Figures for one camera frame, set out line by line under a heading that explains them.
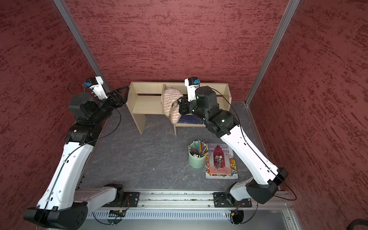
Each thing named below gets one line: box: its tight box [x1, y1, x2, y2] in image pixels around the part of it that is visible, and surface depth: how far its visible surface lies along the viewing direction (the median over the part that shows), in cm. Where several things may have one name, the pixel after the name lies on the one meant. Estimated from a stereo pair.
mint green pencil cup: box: [188, 140, 208, 169], surface depth 82 cm
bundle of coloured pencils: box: [188, 139, 209, 158], surface depth 81 cm
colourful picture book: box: [205, 143, 239, 180], surface depth 87 cm
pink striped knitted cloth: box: [162, 86, 184, 126], surface depth 62 cm
